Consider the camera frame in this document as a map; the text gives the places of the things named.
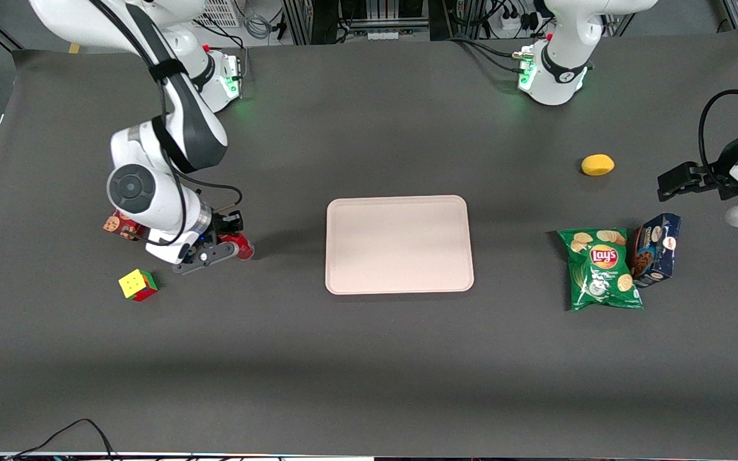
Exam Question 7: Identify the pale pink plastic tray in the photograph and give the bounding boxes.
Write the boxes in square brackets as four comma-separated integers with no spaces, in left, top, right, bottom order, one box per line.
[325,195,475,296]

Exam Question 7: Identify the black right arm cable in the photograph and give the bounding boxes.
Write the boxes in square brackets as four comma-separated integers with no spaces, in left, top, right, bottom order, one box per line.
[87,0,245,248]

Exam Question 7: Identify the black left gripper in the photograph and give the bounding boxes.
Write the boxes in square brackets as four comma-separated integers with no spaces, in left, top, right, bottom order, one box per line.
[657,131,738,202]

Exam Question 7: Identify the colourful puzzle cube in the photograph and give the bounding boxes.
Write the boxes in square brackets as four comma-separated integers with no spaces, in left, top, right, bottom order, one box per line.
[118,268,159,303]

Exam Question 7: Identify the black base cable bundle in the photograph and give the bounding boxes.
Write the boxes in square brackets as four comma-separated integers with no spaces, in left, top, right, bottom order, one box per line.
[445,32,536,73]

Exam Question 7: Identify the red coke bottle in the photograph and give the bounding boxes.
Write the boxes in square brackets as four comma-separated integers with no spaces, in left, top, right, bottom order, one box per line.
[218,232,256,263]

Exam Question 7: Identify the red cookie box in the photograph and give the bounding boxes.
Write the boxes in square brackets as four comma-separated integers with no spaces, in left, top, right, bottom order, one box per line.
[102,209,150,243]

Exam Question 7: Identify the yellow lemon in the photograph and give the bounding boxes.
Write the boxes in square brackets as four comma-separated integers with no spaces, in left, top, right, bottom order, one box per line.
[580,154,616,177]

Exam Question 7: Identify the grey coiled cable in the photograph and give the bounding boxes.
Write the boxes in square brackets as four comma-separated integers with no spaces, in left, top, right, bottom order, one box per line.
[242,0,275,40]

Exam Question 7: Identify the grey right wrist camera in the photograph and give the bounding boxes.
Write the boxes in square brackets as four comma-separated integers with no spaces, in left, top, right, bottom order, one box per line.
[172,241,240,276]

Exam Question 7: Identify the green Lays chips bag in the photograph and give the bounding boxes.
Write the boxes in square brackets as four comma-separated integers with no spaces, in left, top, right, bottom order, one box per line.
[557,228,644,312]

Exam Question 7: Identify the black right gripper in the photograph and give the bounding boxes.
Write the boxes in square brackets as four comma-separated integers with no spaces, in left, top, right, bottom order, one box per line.
[179,207,244,258]

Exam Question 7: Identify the aluminium frame rack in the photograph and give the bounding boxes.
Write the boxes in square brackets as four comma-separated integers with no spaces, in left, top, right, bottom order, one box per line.
[282,0,458,46]

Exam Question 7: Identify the white power strip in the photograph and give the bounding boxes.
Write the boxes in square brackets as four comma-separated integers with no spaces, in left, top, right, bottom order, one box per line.
[499,5,541,34]

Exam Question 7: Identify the white perforated box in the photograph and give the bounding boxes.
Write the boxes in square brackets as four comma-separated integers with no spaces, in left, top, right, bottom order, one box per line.
[202,0,243,28]

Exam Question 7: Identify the blue cookie box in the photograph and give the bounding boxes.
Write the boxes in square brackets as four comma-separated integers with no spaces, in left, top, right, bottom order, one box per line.
[630,213,682,288]

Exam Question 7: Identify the black cable at table edge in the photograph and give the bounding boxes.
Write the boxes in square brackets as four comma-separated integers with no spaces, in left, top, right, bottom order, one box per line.
[3,418,117,461]

